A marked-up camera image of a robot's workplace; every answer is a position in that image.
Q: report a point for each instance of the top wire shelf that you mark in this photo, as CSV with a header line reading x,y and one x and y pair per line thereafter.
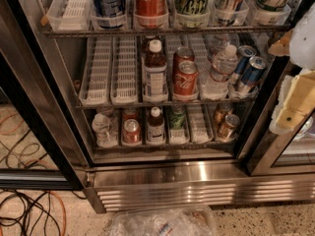
x,y
138,32

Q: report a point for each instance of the rear red coke can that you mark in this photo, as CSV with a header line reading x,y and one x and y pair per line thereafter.
x,y
182,53

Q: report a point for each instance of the clear water bottle bottom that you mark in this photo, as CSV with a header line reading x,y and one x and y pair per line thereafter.
x,y
105,136

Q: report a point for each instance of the wire shelf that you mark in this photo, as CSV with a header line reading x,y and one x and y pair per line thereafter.
x,y
138,32
165,103
163,146

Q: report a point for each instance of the front blue red bull can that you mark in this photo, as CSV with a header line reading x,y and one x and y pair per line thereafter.
x,y
252,74

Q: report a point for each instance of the clear water bottle middle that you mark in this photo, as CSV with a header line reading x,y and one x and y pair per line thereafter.
x,y
223,66

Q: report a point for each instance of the clear water bottle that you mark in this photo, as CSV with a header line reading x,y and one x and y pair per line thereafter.
x,y
105,136
223,66

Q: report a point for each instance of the open left fridge door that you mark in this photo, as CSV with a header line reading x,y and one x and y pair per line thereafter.
x,y
27,88

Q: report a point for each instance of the blue red bull can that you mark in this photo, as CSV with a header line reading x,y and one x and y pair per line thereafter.
x,y
225,11
245,52
252,74

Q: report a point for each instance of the rear bronze can bottom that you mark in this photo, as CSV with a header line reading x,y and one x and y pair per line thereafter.
x,y
222,110

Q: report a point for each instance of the empty white tray bottom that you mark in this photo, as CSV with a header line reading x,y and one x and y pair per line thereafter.
x,y
200,130

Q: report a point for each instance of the bronze can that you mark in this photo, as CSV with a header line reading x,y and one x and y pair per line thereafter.
x,y
222,110
228,126

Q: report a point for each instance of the red coke can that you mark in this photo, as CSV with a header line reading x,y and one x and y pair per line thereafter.
x,y
182,53
185,78

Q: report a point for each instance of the green can bottom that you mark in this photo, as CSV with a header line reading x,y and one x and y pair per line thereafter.
x,y
177,117

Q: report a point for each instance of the green tall can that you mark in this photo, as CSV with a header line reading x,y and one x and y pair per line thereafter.
x,y
191,12

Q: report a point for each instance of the empty clear top tray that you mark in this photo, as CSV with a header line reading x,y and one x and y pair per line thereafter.
x,y
70,15

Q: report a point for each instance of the clear plastic bin on floor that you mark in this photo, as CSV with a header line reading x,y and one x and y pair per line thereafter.
x,y
188,220

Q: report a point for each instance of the rear blue red bull can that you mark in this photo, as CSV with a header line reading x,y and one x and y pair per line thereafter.
x,y
245,52

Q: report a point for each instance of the bottom wire shelf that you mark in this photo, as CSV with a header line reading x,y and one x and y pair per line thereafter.
x,y
163,146

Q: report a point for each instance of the front red coke can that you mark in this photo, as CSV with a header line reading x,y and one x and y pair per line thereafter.
x,y
185,78

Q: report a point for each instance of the empty white tray left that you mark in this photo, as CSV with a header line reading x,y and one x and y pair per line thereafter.
x,y
94,86

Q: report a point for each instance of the empty white tray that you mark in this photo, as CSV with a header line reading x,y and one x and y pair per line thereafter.
x,y
94,86
124,84
200,130

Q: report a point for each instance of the brown tea bottle bottom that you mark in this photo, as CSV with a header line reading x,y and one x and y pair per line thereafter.
x,y
155,127

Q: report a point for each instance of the red can bottom front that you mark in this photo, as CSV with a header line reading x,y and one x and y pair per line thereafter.
x,y
131,131

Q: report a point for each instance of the brown tea bottle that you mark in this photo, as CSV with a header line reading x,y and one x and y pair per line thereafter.
x,y
155,127
155,70

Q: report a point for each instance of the stainless steel display fridge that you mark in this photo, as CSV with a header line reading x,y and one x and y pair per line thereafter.
x,y
134,179

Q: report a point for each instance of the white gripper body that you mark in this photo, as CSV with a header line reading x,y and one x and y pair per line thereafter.
x,y
303,43

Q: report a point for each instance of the tall red coca-cola can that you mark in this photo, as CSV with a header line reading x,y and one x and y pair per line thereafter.
x,y
149,13

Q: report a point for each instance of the blue red bull can top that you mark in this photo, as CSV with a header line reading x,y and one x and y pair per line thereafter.
x,y
225,11

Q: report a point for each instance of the middle wire shelf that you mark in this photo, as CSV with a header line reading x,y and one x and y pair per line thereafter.
x,y
165,103

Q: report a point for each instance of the front bronze can bottom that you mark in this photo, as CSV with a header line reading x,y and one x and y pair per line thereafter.
x,y
228,126

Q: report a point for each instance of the brown tea bottle middle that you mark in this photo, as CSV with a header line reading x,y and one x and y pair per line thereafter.
x,y
155,70

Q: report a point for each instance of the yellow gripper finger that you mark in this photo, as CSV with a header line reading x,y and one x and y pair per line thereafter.
x,y
296,101
281,47

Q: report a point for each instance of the blue pepsi can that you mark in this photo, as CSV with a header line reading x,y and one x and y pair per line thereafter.
x,y
110,13

